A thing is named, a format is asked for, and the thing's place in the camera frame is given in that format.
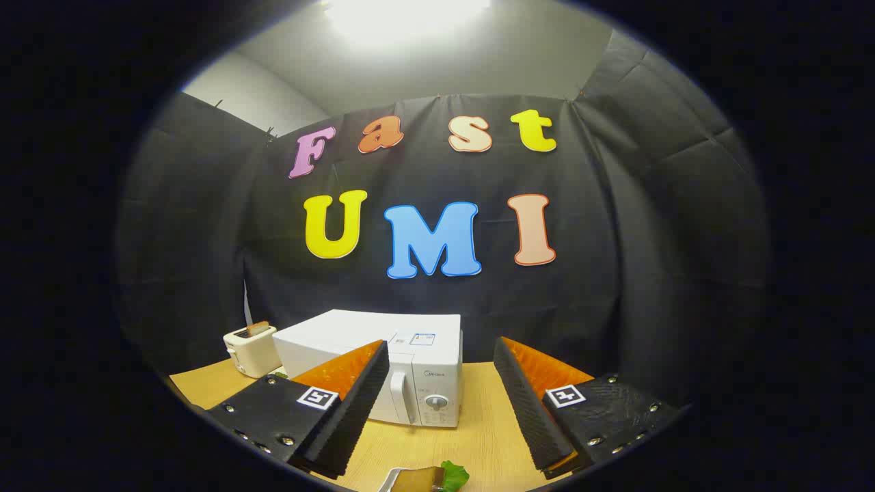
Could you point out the black backdrop cloth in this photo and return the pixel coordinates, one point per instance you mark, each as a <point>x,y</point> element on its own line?
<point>615,273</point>

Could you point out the toast slice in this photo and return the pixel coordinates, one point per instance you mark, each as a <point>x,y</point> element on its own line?
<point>258,329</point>

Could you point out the white toaster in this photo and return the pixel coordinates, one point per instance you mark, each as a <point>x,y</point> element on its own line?
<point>249,355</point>

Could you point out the white plastic tray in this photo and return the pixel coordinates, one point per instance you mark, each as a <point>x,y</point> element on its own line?
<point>389,482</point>

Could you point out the brown bread lettuce sandwich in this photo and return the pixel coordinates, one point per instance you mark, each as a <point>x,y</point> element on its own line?
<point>427,480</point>

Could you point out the white microwave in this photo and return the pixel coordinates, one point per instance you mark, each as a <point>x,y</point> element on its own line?
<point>355,328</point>

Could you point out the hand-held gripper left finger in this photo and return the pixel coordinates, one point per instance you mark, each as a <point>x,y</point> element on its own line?
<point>355,410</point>

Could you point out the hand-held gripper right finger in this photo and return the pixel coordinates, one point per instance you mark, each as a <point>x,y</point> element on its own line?
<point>526,410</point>

